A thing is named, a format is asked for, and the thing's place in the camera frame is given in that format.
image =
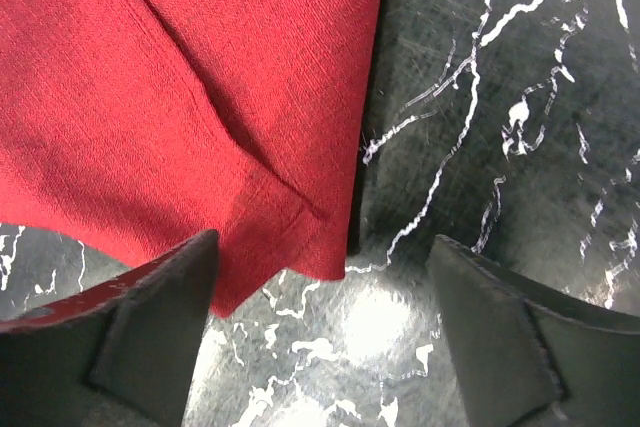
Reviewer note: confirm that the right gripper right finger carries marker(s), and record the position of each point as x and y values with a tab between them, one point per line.
525	354

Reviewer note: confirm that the black marble pattern mat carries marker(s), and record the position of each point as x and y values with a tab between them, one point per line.
509	126

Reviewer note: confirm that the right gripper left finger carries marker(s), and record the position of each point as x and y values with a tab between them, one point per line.
121	353

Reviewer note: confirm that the red cloth napkin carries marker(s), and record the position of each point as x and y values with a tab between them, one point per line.
132	125

